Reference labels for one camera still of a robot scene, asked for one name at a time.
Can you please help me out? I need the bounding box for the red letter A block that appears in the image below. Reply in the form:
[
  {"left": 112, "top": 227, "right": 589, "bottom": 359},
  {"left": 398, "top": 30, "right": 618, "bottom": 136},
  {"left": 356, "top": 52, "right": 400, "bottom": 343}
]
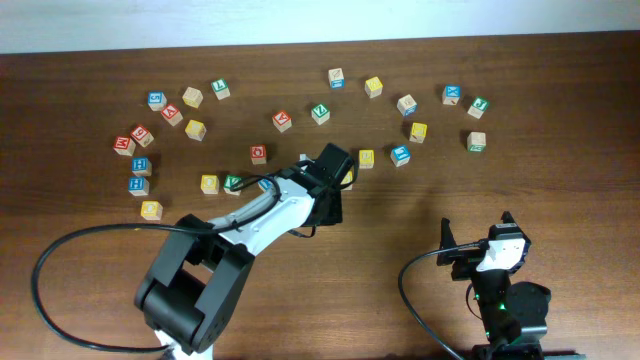
[{"left": 272, "top": 110, "right": 292, "bottom": 133}]

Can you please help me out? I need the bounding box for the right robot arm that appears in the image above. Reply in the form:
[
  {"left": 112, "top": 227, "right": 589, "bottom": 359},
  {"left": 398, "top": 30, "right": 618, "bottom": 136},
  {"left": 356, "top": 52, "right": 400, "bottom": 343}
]
[{"left": 437, "top": 211, "right": 586, "bottom": 359}]

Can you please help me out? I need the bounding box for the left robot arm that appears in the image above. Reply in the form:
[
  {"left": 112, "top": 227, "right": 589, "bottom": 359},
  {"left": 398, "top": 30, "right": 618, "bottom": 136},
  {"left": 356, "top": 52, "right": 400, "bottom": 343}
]
[{"left": 134, "top": 143, "right": 355, "bottom": 359}]

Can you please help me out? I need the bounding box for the yellow letter S block right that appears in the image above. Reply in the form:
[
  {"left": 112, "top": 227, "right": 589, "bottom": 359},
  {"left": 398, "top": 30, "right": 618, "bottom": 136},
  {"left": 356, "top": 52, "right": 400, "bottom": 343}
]
[{"left": 341, "top": 170, "right": 353, "bottom": 190}]

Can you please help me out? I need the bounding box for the yellow block centre right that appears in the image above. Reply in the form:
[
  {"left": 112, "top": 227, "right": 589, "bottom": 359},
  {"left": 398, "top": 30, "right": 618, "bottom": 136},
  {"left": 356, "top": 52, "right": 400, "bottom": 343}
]
[{"left": 358, "top": 149, "right": 375, "bottom": 169}]

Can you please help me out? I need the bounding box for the green letter Z block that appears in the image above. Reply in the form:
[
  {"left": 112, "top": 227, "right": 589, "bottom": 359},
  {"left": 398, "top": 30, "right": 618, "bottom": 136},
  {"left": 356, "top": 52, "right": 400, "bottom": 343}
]
[{"left": 311, "top": 103, "right": 330, "bottom": 125}]

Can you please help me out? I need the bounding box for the blue letter P block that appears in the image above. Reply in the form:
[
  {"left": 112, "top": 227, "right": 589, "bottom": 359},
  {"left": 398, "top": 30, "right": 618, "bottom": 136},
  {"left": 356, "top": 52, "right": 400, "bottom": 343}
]
[{"left": 258, "top": 179, "right": 272, "bottom": 192}]

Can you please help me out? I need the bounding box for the blue letter E block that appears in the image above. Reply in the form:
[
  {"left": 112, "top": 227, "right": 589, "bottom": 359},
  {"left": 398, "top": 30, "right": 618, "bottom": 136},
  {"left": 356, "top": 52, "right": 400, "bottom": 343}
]
[{"left": 390, "top": 145, "right": 411, "bottom": 167}]

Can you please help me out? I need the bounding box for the red letter O block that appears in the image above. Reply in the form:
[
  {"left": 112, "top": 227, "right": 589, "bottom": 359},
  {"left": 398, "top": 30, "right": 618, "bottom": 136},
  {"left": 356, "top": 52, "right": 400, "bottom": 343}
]
[{"left": 250, "top": 144, "right": 267, "bottom": 165}]

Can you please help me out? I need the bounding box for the wooden block green side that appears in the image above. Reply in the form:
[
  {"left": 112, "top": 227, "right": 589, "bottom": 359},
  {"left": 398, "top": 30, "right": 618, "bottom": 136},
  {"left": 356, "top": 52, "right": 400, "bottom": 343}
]
[{"left": 467, "top": 132, "right": 486, "bottom": 152}]

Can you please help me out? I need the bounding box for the wooden block blue side top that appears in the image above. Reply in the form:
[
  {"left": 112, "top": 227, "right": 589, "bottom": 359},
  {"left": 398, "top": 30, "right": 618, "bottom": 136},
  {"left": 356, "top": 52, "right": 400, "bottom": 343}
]
[{"left": 328, "top": 68, "right": 345, "bottom": 89}]

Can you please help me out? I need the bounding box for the wooden block blue side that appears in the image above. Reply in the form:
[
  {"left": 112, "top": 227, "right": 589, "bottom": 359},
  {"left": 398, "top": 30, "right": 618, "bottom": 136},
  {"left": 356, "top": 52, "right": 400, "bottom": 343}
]
[
  {"left": 397, "top": 94, "right": 417, "bottom": 117},
  {"left": 328, "top": 68, "right": 345, "bottom": 89}
]

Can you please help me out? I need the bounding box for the yellow block upper right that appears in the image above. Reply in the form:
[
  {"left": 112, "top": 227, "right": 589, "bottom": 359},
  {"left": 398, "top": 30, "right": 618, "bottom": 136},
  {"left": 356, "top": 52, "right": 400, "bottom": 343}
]
[{"left": 364, "top": 76, "right": 383, "bottom": 98}]

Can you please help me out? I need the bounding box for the wooden block blue side right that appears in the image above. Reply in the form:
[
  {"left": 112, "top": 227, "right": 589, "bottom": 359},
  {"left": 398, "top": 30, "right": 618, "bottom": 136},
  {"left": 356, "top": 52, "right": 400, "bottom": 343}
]
[{"left": 397, "top": 94, "right": 417, "bottom": 117}]

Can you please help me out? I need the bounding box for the green letter V block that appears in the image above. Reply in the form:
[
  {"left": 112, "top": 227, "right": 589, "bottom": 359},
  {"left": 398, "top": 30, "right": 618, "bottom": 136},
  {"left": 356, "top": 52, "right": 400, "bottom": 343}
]
[{"left": 223, "top": 175, "right": 242, "bottom": 196}]

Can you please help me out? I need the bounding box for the green letter J block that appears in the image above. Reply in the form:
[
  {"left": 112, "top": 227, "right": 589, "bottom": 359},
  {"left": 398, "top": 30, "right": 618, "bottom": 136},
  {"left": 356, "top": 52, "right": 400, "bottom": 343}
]
[{"left": 467, "top": 97, "right": 490, "bottom": 119}]

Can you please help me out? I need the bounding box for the yellow letter O block centre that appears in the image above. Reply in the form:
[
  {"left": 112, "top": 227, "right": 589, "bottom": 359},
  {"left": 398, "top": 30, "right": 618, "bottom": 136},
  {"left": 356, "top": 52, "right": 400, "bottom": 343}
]
[{"left": 200, "top": 174, "right": 220, "bottom": 195}]

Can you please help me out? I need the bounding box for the yellow letter o block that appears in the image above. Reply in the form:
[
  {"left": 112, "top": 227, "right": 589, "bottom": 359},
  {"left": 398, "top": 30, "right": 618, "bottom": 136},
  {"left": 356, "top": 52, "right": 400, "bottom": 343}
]
[
  {"left": 200, "top": 174, "right": 220, "bottom": 195},
  {"left": 140, "top": 200, "right": 163, "bottom": 221}
]

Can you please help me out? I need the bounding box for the blue letter K block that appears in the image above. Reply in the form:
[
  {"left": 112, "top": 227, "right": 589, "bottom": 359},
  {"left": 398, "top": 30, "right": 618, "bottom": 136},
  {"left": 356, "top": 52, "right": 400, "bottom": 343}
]
[{"left": 442, "top": 85, "right": 461, "bottom": 105}]

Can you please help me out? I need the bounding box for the green letter L block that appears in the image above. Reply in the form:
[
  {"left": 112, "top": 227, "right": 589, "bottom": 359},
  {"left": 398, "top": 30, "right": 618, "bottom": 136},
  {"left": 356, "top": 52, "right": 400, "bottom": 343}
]
[{"left": 211, "top": 78, "right": 230, "bottom": 100}]

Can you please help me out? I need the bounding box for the yellow block upper left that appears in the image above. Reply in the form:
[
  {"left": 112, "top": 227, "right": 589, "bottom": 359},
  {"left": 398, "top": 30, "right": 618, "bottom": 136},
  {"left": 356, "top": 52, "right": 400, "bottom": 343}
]
[{"left": 185, "top": 120, "right": 207, "bottom": 141}]

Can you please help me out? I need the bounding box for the plain wooden block yellow side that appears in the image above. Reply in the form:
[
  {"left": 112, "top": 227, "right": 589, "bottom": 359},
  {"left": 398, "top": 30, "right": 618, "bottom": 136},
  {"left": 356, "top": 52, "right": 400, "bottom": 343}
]
[{"left": 182, "top": 87, "right": 203, "bottom": 109}]

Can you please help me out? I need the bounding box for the red letter block upper left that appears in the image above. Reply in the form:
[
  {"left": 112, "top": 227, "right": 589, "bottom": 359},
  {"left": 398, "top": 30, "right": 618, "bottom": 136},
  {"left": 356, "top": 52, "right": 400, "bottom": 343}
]
[{"left": 160, "top": 104, "right": 183, "bottom": 126}]

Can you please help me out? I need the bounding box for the yellow letter O block left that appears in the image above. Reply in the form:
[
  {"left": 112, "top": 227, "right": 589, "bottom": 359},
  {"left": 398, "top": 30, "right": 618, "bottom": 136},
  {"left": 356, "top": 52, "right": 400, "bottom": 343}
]
[{"left": 140, "top": 200, "right": 163, "bottom": 221}]

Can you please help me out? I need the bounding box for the blue number 5 block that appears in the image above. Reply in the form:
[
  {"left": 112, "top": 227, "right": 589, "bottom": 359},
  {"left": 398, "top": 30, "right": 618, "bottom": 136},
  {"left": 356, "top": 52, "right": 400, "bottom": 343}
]
[{"left": 147, "top": 91, "right": 168, "bottom": 112}]

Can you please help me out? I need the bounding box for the blue letter H block upper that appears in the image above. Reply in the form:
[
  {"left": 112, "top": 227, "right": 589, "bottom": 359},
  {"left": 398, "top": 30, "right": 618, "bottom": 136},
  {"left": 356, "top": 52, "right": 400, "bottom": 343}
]
[{"left": 131, "top": 157, "right": 152, "bottom": 177}]

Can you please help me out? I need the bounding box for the blue letter h block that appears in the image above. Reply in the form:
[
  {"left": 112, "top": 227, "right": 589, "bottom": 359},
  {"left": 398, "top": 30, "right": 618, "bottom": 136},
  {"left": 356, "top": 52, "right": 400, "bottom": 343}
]
[
  {"left": 128, "top": 176, "right": 150, "bottom": 196},
  {"left": 131, "top": 157, "right": 152, "bottom": 177}
]

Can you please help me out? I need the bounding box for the red number 9 block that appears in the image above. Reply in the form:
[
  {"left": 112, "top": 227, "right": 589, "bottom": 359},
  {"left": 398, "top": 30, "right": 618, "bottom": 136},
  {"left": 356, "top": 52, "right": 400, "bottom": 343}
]
[{"left": 130, "top": 125, "right": 154, "bottom": 148}]

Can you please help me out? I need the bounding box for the blue letter H block lower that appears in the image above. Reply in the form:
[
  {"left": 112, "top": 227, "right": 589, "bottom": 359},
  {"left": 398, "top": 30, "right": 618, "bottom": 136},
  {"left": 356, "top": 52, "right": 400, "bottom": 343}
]
[{"left": 128, "top": 176, "right": 150, "bottom": 196}]

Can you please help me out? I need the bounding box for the red letter M block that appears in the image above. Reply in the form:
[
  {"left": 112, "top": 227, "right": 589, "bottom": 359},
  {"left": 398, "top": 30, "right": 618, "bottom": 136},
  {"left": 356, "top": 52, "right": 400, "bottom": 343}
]
[{"left": 113, "top": 136, "right": 136, "bottom": 156}]

